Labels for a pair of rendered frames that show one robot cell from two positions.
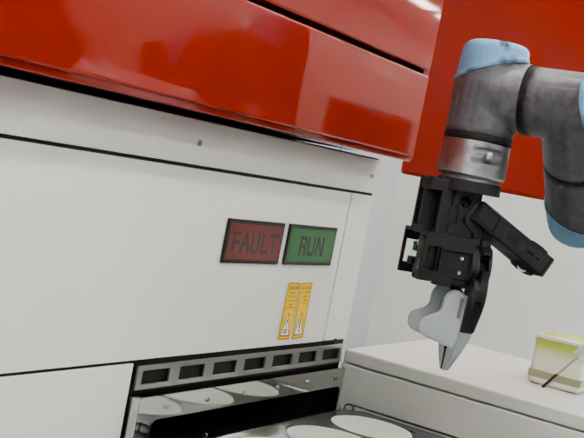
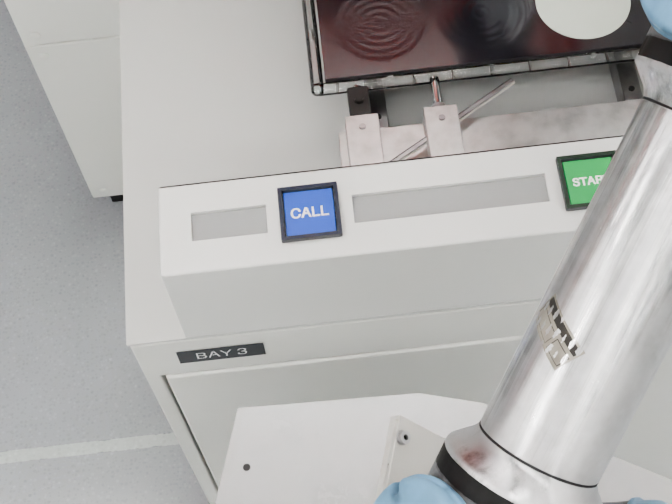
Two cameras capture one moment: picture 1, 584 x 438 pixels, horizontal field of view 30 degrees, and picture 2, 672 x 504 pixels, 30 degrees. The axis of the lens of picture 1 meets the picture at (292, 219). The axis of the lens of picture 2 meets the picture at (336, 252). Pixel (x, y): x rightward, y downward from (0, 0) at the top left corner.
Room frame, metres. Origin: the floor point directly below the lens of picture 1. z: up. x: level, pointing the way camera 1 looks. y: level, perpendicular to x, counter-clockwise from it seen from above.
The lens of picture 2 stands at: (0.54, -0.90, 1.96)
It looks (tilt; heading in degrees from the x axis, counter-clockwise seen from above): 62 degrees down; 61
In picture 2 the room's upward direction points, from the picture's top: 7 degrees counter-clockwise
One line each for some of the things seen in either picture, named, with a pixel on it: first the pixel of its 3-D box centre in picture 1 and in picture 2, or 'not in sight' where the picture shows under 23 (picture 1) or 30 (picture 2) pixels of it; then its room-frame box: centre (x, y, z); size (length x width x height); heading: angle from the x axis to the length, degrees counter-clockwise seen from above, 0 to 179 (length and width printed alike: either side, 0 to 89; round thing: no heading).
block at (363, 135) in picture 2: not in sight; (365, 154); (0.90, -0.34, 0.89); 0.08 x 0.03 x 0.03; 60
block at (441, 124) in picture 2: not in sight; (445, 145); (0.97, -0.38, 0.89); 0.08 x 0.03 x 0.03; 60
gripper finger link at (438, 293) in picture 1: (432, 324); not in sight; (1.22, -0.18, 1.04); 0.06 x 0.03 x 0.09; 105
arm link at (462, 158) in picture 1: (474, 162); not in sight; (1.21, -0.19, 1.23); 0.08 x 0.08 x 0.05
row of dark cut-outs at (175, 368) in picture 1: (252, 362); not in sight; (1.24, 0.01, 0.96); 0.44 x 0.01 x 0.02; 150
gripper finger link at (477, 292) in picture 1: (470, 293); not in sight; (1.19, -0.21, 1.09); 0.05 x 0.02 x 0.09; 15
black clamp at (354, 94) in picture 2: not in sight; (359, 105); (0.93, -0.29, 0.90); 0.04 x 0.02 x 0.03; 60
